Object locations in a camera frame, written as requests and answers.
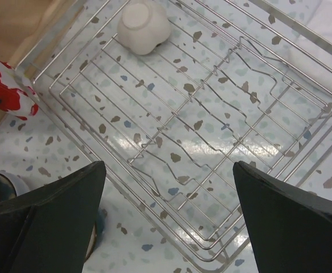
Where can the wooden clothes rack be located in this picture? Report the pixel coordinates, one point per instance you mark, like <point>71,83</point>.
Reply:
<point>30,31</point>

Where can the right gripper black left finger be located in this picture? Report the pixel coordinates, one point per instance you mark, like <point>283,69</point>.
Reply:
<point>49,228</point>

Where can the white folded cloth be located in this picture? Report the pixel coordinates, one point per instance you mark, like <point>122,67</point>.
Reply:
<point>321,24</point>

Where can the wire dish rack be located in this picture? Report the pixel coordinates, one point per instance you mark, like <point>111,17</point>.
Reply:
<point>170,125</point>

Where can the blue floral bowl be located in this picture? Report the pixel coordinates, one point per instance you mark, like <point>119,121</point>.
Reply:
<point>11,186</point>

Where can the small white bowl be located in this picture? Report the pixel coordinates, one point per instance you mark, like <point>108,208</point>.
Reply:
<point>143,25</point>

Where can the teal white dotted bowl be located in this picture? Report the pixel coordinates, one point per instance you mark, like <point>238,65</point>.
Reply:
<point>97,232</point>

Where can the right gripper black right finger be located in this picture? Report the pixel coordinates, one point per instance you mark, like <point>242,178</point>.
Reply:
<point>290,229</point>

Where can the red floral cloth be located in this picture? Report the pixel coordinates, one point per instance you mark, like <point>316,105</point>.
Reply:
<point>14,89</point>

